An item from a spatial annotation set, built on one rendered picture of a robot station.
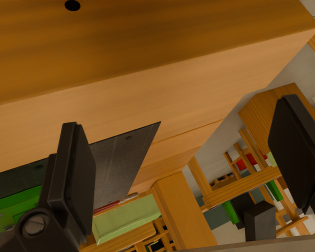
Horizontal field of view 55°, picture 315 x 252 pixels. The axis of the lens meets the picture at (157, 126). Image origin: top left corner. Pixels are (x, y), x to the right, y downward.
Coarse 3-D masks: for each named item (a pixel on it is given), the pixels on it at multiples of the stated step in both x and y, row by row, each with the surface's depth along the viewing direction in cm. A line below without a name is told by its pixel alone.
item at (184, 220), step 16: (176, 176) 90; (160, 192) 87; (176, 192) 88; (160, 208) 92; (176, 208) 86; (192, 208) 87; (176, 224) 84; (192, 224) 85; (176, 240) 87; (192, 240) 83; (208, 240) 84
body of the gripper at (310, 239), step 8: (256, 240) 8; (264, 240) 8; (272, 240) 8; (280, 240) 8; (288, 240) 8; (296, 240) 8; (304, 240) 8; (312, 240) 8; (192, 248) 8; (200, 248) 8; (208, 248) 8; (216, 248) 8; (224, 248) 8; (232, 248) 8; (240, 248) 8; (248, 248) 8; (256, 248) 8; (264, 248) 8; (272, 248) 8; (280, 248) 8; (288, 248) 8; (296, 248) 8; (304, 248) 8; (312, 248) 8
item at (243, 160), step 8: (256, 144) 554; (224, 152) 585; (240, 152) 541; (248, 152) 547; (240, 160) 566; (248, 160) 538; (232, 168) 575; (240, 168) 572; (248, 168) 534; (240, 176) 568; (280, 176) 562; (264, 184) 576; (280, 184) 568; (248, 192) 556; (264, 192) 515; (296, 208) 521; (280, 216) 501; (288, 216) 509; (280, 224) 500; (288, 232) 491
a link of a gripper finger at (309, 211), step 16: (288, 96) 12; (288, 112) 12; (304, 112) 12; (272, 128) 14; (288, 128) 12; (304, 128) 11; (272, 144) 14; (288, 144) 12; (304, 144) 11; (288, 160) 13; (304, 160) 11; (288, 176) 13; (304, 176) 11; (304, 192) 11; (304, 208) 12
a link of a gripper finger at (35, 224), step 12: (24, 216) 10; (36, 216) 10; (48, 216) 10; (24, 228) 10; (36, 228) 10; (48, 228) 10; (60, 228) 9; (24, 240) 9; (36, 240) 9; (48, 240) 9; (60, 240) 9
